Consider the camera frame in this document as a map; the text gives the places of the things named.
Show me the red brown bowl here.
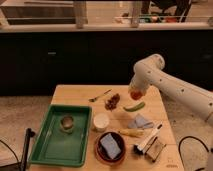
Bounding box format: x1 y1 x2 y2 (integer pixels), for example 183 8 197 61
94 132 126 166

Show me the small cup in tray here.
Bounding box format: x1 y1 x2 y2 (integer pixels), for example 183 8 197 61
60 116 74 134

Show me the white black brush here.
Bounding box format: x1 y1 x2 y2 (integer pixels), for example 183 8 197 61
133 124 162 155

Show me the green cucumber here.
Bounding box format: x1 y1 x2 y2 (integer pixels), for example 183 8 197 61
123 102 145 112

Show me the blue grey cloth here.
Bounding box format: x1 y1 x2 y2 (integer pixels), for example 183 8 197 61
127 114 154 129

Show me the green plastic tray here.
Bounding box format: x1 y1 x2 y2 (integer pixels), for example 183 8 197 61
29 105 92 167

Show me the blue sponge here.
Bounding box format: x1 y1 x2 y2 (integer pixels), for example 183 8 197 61
100 133 121 159

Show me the brown wooden box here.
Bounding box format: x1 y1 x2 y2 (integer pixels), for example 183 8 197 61
145 137 166 162

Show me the metal fork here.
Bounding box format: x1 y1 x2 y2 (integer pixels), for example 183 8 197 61
89 89 112 102

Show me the black cable right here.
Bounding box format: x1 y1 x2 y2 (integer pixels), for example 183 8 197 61
178 135 213 171

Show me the black stand left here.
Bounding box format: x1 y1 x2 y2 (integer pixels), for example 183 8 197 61
20 128 35 171

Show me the bunch of brown grapes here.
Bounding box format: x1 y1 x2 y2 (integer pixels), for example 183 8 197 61
105 94 120 110

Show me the white paper cup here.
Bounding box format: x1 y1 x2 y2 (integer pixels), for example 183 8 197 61
93 113 110 132

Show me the red orange apple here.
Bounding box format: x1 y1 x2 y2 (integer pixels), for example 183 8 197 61
130 91 143 100

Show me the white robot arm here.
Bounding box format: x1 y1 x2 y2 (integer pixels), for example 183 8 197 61
129 54 213 127

